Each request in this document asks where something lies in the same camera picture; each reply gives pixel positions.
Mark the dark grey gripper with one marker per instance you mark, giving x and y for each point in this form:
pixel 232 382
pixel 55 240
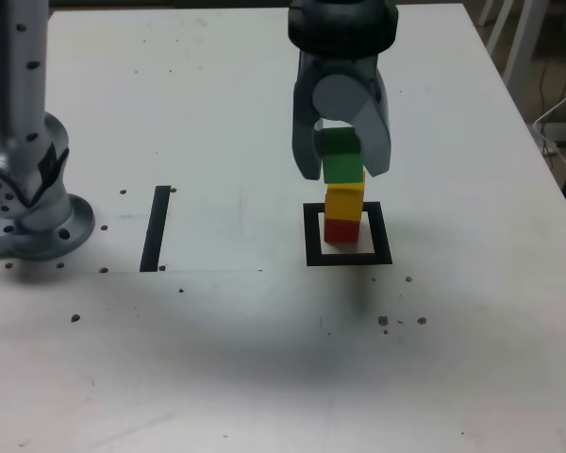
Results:
pixel 339 66

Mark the green wooden cube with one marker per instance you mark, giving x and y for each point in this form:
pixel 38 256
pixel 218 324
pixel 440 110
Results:
pixel 342 165

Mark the yellow wooden cube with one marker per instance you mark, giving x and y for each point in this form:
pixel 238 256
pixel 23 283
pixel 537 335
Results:
pixel 344 200

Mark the red wooden cube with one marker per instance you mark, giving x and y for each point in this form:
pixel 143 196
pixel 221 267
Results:
pixel 342 231

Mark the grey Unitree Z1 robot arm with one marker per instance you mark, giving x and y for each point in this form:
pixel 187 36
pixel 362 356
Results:
pixel 19 94

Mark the black tape square outline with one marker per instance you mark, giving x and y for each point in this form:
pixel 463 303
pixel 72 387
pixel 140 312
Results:
pixel 311 236

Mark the thin white furniture leg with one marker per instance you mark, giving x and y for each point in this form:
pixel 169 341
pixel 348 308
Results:
pixel 486 11
pixel 499 26

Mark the black tape strip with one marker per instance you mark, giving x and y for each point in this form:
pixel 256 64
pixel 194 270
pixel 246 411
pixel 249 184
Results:
pixel 154 226

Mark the thick white furniture leg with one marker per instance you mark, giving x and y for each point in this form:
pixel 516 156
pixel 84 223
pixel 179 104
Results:
pixel 523 42

